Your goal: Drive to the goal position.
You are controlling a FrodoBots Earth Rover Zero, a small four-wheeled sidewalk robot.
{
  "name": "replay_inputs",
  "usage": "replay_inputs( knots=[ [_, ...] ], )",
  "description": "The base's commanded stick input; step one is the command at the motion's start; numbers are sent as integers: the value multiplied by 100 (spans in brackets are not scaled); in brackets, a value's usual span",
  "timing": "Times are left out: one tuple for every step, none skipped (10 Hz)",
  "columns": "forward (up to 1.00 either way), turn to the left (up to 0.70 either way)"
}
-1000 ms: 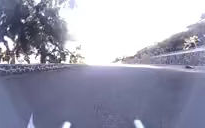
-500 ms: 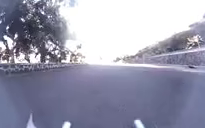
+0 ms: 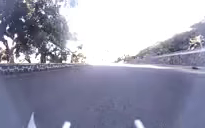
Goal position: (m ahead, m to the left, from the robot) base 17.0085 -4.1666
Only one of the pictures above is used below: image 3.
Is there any grey asphalt road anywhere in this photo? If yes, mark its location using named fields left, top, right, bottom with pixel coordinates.
left=0, top=62, right=205, bottom=128

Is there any robot's own part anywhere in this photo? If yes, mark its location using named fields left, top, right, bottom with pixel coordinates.
left=133, top=118, right=146, bottom=128
left=61, top=120, right=72, bottom=128

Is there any row of trees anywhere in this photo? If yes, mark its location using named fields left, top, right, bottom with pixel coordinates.
left=0, top=0, right=88, bottom=65

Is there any bushy hillside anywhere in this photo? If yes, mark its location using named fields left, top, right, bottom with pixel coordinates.
left=115, top=9, right=205, bottom=64

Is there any stone retaining wall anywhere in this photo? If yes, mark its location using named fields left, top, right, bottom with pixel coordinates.
left=124, top=48, right=205, bottom=69

